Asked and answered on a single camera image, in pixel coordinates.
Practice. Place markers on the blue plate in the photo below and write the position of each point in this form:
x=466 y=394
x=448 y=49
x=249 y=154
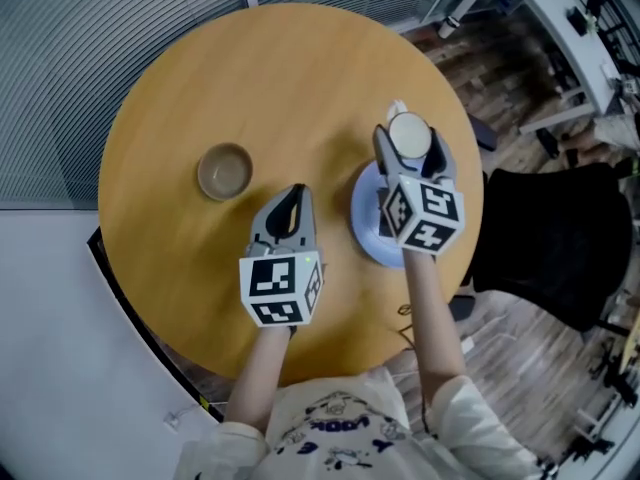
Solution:
x=365 y=218

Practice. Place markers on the person's right forearm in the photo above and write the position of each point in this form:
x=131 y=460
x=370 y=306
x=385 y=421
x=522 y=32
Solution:
x=435 y=328

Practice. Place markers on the person's left forearm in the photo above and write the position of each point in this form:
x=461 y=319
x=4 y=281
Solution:
x=260 y=378

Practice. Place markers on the white cup with black rim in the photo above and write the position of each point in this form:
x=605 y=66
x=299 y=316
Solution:
x=409 y=135

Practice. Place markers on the brown bowl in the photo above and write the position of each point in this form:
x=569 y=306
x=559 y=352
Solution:
x=225 y=173

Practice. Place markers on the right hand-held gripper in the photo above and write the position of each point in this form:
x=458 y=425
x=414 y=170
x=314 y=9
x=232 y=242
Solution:
x=430 y=213

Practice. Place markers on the person's white printed shirt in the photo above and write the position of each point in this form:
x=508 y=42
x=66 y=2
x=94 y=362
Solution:
x=350 y=433

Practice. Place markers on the small white adapter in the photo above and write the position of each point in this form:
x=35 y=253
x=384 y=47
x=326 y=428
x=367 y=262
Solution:
x=173 y=419

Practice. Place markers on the paper cup with dark band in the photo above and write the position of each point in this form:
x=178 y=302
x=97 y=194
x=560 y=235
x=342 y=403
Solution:
x=448 y=27

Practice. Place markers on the white desk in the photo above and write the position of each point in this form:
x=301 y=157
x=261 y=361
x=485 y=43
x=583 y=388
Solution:
x=560 y=28

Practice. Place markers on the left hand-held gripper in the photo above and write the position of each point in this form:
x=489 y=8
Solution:
x=280 y=288

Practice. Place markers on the black office chair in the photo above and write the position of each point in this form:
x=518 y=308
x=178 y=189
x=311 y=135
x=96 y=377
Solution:
x=550 y=248

